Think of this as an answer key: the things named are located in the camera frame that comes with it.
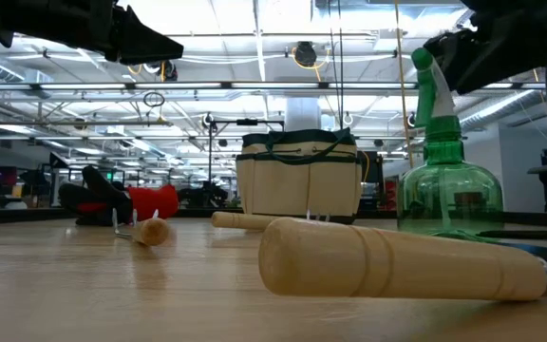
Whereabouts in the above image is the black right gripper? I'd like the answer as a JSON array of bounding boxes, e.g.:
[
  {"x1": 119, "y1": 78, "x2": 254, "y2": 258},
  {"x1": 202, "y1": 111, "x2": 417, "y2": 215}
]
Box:
[{"x1": 423, "y1": 0, "x2": 547, "y2": 95}]

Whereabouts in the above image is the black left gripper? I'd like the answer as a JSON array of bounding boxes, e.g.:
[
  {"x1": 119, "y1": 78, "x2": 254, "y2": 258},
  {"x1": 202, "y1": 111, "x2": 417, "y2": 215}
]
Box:
[{"x1": 0, "y1": 0, "x2": 185, "y2": 66}]

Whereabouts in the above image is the green plastic spray bottle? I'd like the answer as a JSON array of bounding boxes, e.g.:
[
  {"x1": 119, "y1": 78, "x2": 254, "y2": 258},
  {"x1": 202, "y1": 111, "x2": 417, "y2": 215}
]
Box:
[{"x1": 396, "y1": 47, "x2": 506, "y2": 239}]

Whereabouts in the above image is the black red gardening glove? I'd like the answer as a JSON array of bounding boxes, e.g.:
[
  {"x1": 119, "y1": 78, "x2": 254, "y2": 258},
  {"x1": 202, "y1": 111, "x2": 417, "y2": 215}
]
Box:
[
  {"x1": 82, "y1": 164, "x2": 180, "y2": 224},
  {"x1": 58, "y1": 182, "x2": 135, "y2": 227}
]

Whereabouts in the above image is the wooden handled hand rake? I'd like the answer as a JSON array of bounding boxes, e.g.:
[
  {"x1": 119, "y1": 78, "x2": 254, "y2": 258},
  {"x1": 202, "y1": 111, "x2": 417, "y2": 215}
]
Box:
[{"x1": 111, "y1": 207, "x2": 171, "y2": 247}]

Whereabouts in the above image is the wooden handled hand fork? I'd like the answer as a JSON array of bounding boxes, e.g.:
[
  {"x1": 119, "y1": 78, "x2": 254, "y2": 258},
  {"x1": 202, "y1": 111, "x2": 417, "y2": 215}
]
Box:
[{"x1": 210, "y1": 208, "x2": 331, "y2": 233}]

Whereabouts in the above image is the beige green canvas gardening bag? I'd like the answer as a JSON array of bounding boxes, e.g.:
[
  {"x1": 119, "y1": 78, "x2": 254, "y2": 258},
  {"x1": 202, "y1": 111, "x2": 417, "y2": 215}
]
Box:
[{"x1": 235, "y1": 126, "x2": 364, "y2": 225}]

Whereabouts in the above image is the wooden handled metal trowel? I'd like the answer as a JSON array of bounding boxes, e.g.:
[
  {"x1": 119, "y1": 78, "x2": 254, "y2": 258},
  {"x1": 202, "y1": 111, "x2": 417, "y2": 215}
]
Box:
[{"x1": 257, "y1": 217, "x2": 547, "y2": 303}]

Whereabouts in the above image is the black background monitor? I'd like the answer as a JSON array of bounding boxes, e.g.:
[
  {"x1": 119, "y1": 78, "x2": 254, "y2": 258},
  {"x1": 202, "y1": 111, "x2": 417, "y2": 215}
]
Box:
[{"x1": 357, "y1": 150, "x2": 385, "y2": 210}]

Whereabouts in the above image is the black ceiling cable reel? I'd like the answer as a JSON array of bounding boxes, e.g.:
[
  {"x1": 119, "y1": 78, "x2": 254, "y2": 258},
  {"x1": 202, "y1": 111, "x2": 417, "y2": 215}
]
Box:
[
  {"x1": 294, "y1": 41, "x2": 319, "y2": 68},
  {"x1": 158, "y1": 60, "x2": 179, "y2": 82}
]

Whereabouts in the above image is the black hanging cable loop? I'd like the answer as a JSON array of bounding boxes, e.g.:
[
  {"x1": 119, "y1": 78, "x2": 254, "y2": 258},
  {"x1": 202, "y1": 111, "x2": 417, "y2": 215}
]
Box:
[{"x1": 142, "y1": 90, "x2": 166, "y2": 108}]

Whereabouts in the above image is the black background stand frame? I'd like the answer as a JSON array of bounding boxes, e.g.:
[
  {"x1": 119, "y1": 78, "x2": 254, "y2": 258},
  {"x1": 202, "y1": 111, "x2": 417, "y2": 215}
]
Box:
[{"x1": 208, "y1": 118, "x2": 285, "y2": 210}]

